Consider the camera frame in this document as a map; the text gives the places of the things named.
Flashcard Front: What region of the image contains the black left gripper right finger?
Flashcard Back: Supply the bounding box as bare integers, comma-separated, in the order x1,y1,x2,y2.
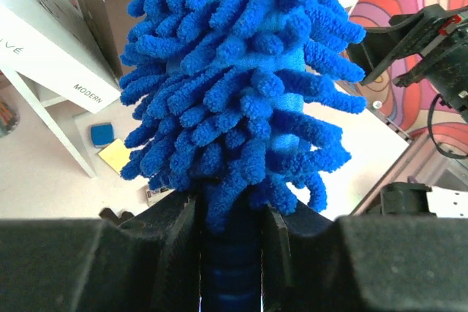
263,205,467,311

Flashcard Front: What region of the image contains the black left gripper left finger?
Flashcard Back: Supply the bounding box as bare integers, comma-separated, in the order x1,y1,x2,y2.
1,192,200,311

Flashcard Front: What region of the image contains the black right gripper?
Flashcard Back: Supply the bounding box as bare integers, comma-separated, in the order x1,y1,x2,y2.
346,4,467,120

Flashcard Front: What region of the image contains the blue microfiber duster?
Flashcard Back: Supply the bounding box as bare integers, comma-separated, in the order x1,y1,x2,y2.
120,0,366,311

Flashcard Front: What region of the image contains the black detached clip part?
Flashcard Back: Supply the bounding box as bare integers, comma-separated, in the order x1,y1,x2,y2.
99,208,135,225

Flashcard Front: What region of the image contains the yellow sticky note pad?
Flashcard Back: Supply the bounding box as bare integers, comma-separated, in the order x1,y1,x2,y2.
98,139,131,174

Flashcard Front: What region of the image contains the blue eraser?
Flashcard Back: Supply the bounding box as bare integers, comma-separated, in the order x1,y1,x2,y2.
89,122,115,148

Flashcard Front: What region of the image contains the white small book stand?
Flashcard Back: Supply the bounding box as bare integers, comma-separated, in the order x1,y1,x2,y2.
1,66,97,178

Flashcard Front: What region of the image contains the clear pencil cup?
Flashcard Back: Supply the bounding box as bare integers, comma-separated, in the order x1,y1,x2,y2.
0,96,20,137

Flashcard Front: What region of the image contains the brown Fredonia book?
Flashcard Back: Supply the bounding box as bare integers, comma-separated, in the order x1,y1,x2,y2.
77,0,137,78

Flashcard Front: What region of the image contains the white Mademoiselle book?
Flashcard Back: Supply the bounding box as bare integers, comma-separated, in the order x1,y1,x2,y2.
1,0,120,113

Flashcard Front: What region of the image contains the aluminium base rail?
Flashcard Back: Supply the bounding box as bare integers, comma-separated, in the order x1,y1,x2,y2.
351,132,467,215

